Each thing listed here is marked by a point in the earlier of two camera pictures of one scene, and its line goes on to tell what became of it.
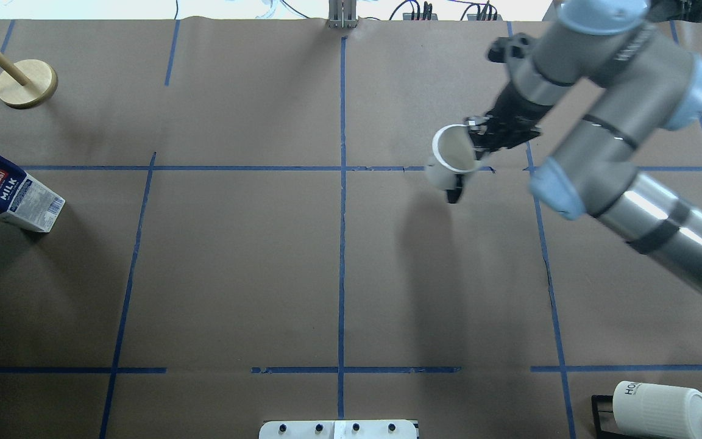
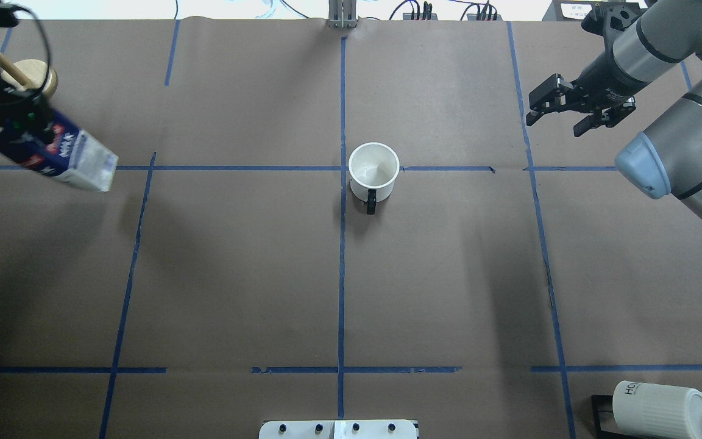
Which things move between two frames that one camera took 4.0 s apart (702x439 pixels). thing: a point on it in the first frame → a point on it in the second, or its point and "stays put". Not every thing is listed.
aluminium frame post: [342, 14] stays put
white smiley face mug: [455, 157] → [373, 167]
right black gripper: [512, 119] → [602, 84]
